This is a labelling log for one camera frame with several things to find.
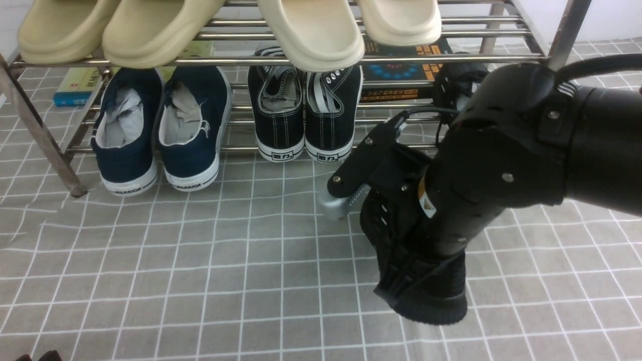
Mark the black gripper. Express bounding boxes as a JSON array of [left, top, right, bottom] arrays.
[[321, 113, 433, 236]]

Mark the black knit sneaker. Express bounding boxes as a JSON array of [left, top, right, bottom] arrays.
[[432, 63, 490, 125], [360, 145, 468, 325]]

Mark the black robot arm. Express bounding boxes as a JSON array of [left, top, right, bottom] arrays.
[[319, 55, 640, 258]]

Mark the metal shoe rack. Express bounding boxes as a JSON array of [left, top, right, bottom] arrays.
[[14, 1, 591, 195]]

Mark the grey checked floor cloth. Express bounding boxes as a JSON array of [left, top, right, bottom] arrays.
[[0, 39, 642, 361]]

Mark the black canvas sneaker right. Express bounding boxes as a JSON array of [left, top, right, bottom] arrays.
[[304, 65, 363, 163]]

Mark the black canvas sneaker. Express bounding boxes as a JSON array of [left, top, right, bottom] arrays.
[[247, 64, 304, 163], [304, 65, 363, 163]]

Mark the black canvas sneaker left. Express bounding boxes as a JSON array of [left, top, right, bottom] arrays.
[[247, 64, 304, 163]]

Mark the black orange book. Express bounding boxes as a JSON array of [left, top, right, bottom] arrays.
[[361, 36, 453, 103]]

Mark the navy sneaker right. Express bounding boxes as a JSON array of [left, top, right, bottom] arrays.
[[156, 65, 233, 192]]

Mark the navy sneaker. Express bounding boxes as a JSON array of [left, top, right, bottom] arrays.
[[90, 68, 164, 197], [156, 65, 233, 192]]

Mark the cream slipper centre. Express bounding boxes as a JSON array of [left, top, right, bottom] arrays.
[[257, 1, 365, 72]]

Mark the cream slipper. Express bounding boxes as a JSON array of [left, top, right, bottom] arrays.
[[356, 1, 442, 46], [257, 1, 365, 72]]

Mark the cream slipper right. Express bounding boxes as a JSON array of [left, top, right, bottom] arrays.
[[356, 1, 442, 46]]

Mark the navy sneaker left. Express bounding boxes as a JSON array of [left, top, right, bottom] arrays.
[[90, 68, 164, 197]]

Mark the tan slipper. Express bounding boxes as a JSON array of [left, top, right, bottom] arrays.
[[18, 1, 120, 65], [102, 1, 225, 69]]

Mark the green blue book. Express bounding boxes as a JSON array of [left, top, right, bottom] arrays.
[[52, 41, 215, 107]]

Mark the dark object bottom left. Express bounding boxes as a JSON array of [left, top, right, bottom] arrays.
[[16, 350, 63, 361]]

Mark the tan slipper far left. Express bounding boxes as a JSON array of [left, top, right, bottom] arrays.
[[18, 1, 120, 65]]

